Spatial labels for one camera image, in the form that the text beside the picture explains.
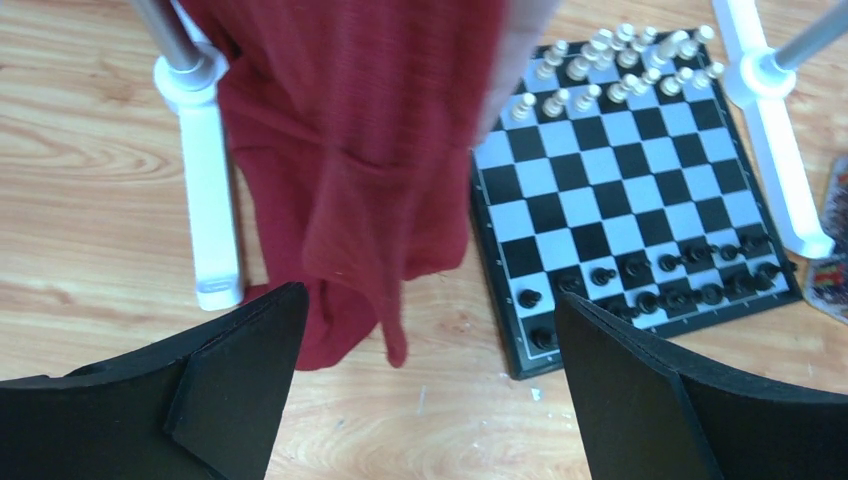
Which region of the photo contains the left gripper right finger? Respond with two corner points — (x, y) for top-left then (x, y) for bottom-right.
(555, 294), (847, 480)

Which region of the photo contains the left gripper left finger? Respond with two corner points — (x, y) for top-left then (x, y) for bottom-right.
(1, 283), (309, 479)

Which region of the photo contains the black white chessboard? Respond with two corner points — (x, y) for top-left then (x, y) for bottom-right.
(471, 31), (802, 380)

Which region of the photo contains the red hanging garment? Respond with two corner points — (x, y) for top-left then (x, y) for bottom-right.
(184, 1), (509, 371)

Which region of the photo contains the white clothes rack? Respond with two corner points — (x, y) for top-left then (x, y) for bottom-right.
(133, 0), (847, 311)

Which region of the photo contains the pink hanging garment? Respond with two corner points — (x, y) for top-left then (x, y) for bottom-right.
(472, 0), (561, 146)

